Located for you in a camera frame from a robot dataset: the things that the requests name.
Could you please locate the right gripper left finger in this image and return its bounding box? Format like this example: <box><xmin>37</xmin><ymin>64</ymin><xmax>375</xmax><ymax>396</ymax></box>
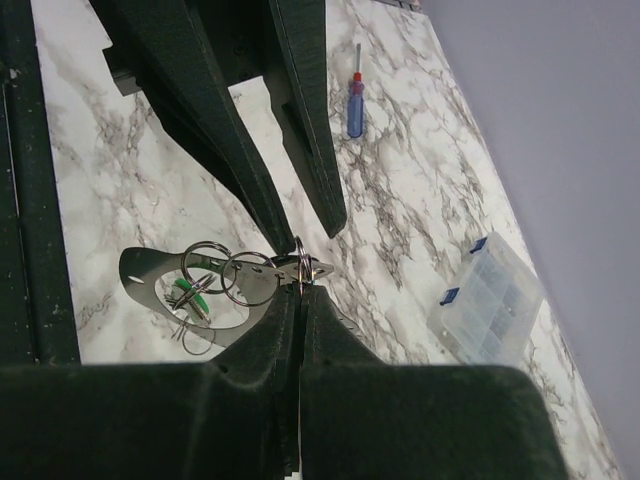
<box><xmin>1</xmin><ymin>287</ymin><xmax>300</xmax><ymax>479</ymax></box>

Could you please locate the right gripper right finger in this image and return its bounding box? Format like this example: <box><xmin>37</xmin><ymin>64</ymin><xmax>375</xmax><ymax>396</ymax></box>
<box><xmin>300</xmin><ymin>286</ymin><xmax>568</xmax><ymax>479</ymax></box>

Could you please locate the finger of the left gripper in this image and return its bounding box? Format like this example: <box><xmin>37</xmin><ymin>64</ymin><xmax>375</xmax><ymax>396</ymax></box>
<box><xmin>268</xmin><ymin>1</ymin><xmax>347</xmax><ymax>238</ymax></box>
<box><xmin>91</xmin><ymin>1</ymin><xmax>294</xmax><ymax>253</ymax></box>

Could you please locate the small split keyring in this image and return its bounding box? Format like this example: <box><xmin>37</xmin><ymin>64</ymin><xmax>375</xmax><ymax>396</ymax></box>
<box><xmin>294</xmin><ymin>236</ymin><xmax>314</xmax><ymax>291</ymax></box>

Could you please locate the blue red screwdriver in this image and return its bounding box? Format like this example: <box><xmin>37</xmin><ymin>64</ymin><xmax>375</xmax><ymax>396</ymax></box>
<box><xmin>347</xmin><ymin>43</ymin><xmax>364</xmax><ymax>139</ymax></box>

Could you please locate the green key tag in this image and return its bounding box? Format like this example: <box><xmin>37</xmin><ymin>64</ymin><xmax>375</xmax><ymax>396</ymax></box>
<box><xmin>165</xmin><ymin>278</ymin><xmax>210</xmax><ymax>325</ymax></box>

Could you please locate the clear plastic screw box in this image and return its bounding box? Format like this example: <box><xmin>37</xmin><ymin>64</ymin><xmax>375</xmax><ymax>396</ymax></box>
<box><xmin>428</xmin><ymin>232</ymin><xmax>544</xmax><ymax>366</ymax></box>

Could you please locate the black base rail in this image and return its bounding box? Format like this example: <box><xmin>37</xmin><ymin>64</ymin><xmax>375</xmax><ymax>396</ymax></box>
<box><xmin>1</xmin><ymin>1</ymin><xmax>80</xmax><ymax>366</ymax></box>

